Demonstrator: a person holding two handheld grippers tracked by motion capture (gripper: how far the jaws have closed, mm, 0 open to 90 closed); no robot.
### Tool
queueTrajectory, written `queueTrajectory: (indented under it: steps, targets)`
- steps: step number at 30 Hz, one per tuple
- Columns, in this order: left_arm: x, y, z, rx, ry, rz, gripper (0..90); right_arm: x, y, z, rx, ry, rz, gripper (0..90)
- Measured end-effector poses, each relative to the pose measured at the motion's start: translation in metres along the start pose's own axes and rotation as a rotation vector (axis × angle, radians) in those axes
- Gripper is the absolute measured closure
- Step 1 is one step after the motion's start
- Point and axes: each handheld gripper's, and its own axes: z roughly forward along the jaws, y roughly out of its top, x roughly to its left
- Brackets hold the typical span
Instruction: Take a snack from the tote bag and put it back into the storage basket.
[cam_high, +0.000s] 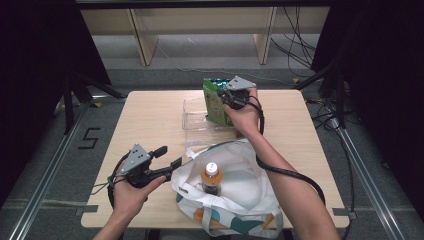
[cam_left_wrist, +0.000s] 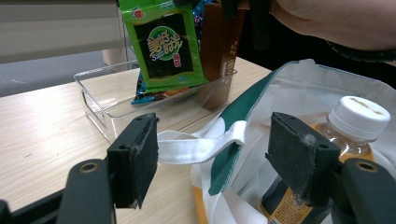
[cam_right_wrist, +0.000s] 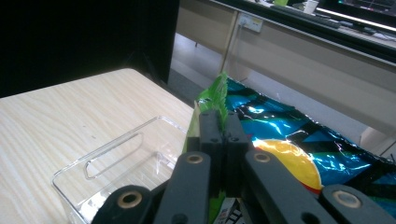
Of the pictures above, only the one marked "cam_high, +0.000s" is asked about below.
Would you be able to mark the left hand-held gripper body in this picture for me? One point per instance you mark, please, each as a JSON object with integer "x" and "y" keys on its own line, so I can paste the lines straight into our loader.
{"x": 135, "y": 160}

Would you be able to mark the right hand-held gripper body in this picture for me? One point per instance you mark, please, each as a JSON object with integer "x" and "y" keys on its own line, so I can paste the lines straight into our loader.
{"x": 238, "y": 85}

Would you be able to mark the green carton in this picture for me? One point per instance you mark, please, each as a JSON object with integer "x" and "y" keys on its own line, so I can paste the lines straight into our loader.
{"x": 215, "y": 105}

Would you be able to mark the clear plastic tray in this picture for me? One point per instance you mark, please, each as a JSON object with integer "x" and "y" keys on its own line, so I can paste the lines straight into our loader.
{"x": 195, "y": 118}

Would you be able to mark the white patterned tote bag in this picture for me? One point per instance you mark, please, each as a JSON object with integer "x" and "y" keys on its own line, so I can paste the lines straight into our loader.
{"x": 240, "y": 200}

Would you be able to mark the person's right hand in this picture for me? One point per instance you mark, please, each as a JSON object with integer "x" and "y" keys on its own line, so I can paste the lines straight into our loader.
{"x": 245, "y": 118}

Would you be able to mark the person's left hand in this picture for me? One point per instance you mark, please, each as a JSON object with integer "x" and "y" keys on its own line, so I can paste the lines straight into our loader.
{"x": 128, "y": 198}

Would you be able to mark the orange juice bottle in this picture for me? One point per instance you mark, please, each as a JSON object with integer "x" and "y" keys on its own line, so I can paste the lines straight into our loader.
{"x": 210, "y": 180}

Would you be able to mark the black metal stand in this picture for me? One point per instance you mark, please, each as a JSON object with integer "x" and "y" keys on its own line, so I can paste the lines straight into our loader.
{"x": 68, "y": 106}
{"x": 340, "y": 96}

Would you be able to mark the black curtain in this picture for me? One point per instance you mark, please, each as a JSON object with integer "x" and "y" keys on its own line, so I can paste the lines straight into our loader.
{"x": 33, "y": 83}
{"x": 383, "y": 83}

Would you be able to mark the light wooden desk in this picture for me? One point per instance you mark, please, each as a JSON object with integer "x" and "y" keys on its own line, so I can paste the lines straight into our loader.
{"x": 110, "y": 20}

